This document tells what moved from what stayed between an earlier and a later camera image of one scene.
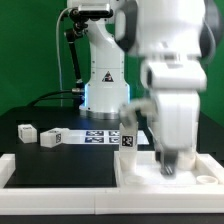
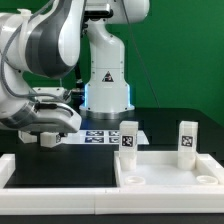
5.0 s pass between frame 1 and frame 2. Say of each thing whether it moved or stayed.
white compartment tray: stayed
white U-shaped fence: stayed
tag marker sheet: stayed
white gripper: moved
